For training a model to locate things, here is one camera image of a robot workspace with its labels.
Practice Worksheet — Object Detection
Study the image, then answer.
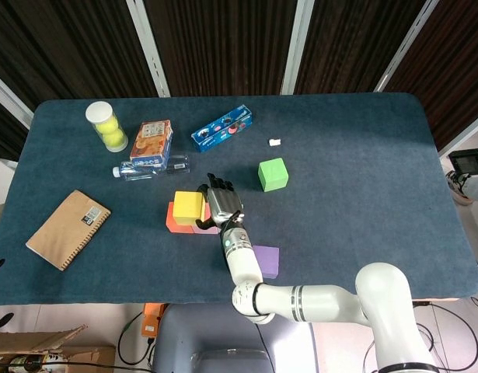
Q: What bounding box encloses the black right hand cable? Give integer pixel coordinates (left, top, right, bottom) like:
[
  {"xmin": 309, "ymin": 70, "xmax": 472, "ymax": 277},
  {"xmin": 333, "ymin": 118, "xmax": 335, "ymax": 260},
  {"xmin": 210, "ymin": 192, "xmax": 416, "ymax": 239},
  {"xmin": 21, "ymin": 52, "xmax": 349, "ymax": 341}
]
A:
[{"xmin": 222, "ymin": 209, "xmax": 273, "ymax": 373}]

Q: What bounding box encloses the purple foam cube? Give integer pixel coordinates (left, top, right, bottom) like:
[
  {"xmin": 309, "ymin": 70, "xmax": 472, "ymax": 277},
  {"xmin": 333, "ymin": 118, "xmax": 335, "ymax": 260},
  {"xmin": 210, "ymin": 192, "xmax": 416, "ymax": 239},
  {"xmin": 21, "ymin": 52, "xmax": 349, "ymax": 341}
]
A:
[{"xmin": 253, "ymin": 245, "xmax": 281, "ymax": 279}]

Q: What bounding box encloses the orange foam cube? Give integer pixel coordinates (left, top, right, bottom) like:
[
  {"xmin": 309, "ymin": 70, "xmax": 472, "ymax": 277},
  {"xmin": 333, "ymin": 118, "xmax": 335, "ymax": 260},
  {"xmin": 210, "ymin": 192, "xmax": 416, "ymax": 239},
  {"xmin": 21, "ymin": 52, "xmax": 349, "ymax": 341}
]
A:
[{"xmin": 166, "ymin": 201, "xmax": 195, "ymax": 234}]

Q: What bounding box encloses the white black sneaker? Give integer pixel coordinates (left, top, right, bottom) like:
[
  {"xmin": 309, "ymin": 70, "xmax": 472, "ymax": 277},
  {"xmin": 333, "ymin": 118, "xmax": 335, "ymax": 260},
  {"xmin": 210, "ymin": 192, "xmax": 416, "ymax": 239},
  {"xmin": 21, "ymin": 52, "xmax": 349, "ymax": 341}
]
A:
[{"xmin": 445, "ymin": 169, "xmax": 476, "ymax": 206}]

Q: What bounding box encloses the pink foam cube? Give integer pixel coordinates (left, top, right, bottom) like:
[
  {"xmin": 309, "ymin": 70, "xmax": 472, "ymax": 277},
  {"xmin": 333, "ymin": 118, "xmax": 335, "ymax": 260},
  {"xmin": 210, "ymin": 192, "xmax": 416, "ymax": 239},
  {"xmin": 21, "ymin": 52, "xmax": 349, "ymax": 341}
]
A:
[{"xmin": 191, "ymin": 202, "xmax": 220, "ymax": 235}]

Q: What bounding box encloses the white partition post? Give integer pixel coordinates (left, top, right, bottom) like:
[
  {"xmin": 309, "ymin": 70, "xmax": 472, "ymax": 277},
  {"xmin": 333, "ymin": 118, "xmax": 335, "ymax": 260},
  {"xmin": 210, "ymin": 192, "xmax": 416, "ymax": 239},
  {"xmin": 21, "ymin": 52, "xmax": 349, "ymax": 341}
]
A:
[
  {"xmin": 125, "ymin": 0, "xmax": 172, "ymax": 98},
  {"xmin": 373, "ymin": 0, "xmax": 441, "ymax": 93},
  {"xmin": 280, "ymin": 0, "xmax": 316, "ymax": 96}
]

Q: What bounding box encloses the yellow foam cube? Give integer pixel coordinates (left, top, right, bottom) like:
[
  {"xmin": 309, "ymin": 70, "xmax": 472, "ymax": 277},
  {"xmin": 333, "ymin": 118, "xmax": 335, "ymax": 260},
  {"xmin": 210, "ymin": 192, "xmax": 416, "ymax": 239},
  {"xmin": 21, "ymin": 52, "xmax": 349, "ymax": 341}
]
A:
[{"xmin": 173, "ymin": 190, "xmax": 206, "ymax": 225}]

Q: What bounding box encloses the dark blue table cloth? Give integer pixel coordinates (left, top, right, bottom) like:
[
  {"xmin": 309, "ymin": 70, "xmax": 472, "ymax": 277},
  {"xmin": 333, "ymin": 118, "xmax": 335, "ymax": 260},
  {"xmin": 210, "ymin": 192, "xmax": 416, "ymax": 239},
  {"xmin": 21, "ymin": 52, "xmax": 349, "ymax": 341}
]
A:
[{"xmin": 0, "ymin": 92, "xmax": 478, "ymax": 306}]

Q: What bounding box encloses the black power strip cable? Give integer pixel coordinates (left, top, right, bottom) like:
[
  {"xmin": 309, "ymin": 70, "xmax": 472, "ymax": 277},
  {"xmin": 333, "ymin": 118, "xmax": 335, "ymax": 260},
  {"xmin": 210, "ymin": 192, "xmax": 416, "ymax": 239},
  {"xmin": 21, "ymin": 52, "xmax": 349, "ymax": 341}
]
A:
[{"xmin": 117, "ymin": 310, "xmax": 156, "ymax": 366}]

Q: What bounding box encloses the blue orange snack box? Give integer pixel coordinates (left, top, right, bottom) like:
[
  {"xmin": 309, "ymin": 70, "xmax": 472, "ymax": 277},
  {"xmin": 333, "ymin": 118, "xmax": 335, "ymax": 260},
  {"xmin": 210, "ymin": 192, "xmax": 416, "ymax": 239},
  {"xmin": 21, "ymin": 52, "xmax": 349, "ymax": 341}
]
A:
[{"xmin": 128, "ymin": 119, "xmax": 173, "ymax": 168}]

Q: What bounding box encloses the black equipment case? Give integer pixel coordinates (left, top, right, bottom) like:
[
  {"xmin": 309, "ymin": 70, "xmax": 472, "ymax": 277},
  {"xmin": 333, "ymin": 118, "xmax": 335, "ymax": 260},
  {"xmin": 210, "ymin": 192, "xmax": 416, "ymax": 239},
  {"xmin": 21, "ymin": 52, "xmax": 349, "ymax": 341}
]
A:
[{"xmin": 447, "ymin": 147, "xmax": 478, "ymax": 175}]

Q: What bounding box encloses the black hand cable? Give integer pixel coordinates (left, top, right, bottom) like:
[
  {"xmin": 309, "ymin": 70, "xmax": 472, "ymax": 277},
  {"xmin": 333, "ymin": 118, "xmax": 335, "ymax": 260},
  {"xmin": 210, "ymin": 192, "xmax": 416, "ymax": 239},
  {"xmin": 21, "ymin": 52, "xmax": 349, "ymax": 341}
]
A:
[
  {"xmin": 0, "ymin": 359, "xmax": 156, "ymax": 373},
  {"xmin": 222, "ymin": 209, "xmax": 273, "ymax": 373}
]

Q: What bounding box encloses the blue Oreo cookie box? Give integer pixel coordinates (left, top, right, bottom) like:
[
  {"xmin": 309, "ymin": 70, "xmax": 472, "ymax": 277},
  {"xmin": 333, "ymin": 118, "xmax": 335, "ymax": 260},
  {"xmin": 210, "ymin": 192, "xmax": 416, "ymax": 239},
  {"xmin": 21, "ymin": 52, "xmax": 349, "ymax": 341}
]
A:
[{"xmin": 190, "ymin": 103, "xmax": 255, "ymax": 153}]

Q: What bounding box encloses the brown cardboard box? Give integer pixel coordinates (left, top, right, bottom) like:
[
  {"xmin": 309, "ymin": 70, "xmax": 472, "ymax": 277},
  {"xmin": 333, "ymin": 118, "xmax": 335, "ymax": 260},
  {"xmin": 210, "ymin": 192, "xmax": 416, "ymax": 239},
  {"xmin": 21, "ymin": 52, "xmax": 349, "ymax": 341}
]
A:
[{"xmin": 0, "ymin": 325, "xmax": 116, "ymax": 373}]

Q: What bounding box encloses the black floor cable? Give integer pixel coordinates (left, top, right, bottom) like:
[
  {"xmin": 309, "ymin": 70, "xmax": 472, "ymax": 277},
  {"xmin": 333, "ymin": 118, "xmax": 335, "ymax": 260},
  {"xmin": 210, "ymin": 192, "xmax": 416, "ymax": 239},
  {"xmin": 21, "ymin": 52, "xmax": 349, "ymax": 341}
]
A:
[{"xmin": 361, "ymin": 252, "xmax": 478, "ymax": 373}]

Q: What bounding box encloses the green label glass bottle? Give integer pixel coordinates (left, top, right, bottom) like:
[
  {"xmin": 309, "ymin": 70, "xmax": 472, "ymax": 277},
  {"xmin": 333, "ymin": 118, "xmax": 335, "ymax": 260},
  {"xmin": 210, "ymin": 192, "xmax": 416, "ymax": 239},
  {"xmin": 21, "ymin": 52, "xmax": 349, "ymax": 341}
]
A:
[{"xmin": 7, "ymin": 353, "xmax": 67, "ymax": 373}]

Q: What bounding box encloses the clear tennis ball tube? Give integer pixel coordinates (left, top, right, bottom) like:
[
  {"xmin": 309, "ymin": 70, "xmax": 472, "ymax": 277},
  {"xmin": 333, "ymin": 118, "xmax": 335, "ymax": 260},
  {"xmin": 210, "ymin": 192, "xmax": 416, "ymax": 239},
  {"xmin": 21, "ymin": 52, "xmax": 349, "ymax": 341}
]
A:
[{"xmin": 85, "ymin": 100, "xmax": 129, "ymax": 153}]

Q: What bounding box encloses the grey robot base seat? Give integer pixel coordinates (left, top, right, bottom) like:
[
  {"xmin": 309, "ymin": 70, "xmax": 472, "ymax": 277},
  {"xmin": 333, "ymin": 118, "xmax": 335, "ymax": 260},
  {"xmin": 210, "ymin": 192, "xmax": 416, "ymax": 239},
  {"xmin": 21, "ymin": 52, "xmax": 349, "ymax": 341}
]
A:
[{"xmin": 152, "ymin": 302, "xmax": 319, "ymax": 373}]

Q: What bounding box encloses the brown spiral notebook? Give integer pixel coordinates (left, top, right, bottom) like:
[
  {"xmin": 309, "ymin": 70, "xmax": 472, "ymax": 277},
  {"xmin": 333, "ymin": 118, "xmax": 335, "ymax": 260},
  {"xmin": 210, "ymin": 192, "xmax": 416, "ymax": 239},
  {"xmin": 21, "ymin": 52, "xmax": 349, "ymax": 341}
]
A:
[{"xmin": 25, "ymin": 189, "xmax": 112, "ymax": 272}]

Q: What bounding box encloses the green foam cube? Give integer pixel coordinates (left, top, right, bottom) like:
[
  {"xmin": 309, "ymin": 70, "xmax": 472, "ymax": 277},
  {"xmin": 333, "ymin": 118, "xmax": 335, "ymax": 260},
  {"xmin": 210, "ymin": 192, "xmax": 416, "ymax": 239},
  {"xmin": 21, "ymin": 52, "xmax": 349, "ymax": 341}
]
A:
[{"xmin": 257, "ymin": 157, "xmax": 290, "ymax": 192}]

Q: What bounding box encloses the black left hand cable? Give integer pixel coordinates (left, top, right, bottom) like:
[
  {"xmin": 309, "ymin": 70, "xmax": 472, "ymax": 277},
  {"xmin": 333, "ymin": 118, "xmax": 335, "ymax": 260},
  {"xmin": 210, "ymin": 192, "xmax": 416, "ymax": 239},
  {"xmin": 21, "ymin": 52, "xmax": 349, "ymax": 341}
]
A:
[{"xmin": 0, "ymin": 359, "xmax": 156, "ymax": 373}]

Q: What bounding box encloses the clear plastic water bottle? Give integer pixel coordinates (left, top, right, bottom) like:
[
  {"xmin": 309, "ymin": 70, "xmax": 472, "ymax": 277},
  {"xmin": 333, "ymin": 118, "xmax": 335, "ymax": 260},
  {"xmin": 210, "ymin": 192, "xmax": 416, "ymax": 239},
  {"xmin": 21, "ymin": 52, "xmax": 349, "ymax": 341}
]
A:
[{"xmin": 112, "ymin": 154, "xmax": 191, "ymax": 183}]

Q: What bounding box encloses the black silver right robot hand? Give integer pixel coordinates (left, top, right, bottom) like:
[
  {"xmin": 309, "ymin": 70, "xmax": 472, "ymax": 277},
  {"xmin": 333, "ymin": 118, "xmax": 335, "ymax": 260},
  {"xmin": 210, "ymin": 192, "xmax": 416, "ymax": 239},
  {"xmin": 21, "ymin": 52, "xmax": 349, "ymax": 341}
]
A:
[{"xmin": 192, "ymin": 173, "xmax": 246, "ymax": 231}]

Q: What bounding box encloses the yellow tennis ball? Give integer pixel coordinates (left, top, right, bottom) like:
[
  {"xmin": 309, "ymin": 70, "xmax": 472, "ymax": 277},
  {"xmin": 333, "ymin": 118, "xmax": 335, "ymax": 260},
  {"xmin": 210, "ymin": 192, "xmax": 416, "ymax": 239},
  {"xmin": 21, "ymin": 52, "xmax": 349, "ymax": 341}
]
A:
[
  {"xmin": 95, "ymin": 117, "xmax": 120, "ymax": 135},
  {"xmin": 103, "ymin": 129, "xmax": 127, "ymax": 148}
]

